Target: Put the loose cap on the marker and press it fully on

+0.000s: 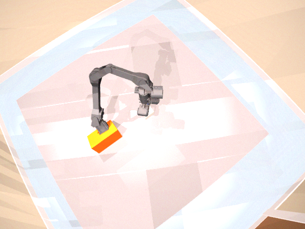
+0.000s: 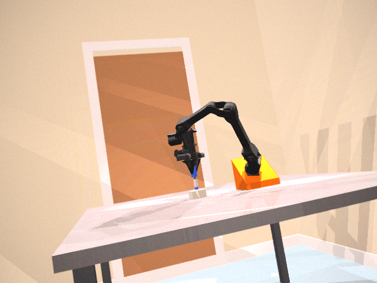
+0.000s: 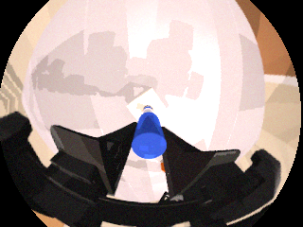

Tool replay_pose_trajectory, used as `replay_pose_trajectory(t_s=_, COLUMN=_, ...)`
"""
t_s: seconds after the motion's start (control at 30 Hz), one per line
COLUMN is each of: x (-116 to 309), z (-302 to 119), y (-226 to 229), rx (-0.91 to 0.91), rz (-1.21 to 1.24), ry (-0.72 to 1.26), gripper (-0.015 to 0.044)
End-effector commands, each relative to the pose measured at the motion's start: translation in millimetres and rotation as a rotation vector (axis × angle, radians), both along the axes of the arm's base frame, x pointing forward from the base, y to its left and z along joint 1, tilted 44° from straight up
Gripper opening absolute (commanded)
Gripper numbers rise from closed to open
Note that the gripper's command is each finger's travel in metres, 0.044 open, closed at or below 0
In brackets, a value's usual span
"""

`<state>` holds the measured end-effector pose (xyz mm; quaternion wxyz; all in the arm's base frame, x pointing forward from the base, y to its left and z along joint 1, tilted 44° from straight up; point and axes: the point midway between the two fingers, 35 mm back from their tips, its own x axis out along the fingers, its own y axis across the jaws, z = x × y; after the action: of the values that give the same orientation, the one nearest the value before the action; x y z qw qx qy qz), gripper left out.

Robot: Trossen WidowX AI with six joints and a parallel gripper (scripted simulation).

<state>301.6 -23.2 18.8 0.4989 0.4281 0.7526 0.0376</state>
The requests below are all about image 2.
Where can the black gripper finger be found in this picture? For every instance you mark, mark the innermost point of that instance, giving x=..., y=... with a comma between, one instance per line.
x=196, y=163
x=190, y=165

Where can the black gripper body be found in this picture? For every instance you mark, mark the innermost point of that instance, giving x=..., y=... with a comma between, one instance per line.
x=190, y=152

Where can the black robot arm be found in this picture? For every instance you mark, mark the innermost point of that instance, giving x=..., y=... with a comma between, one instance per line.
x=230, y=113

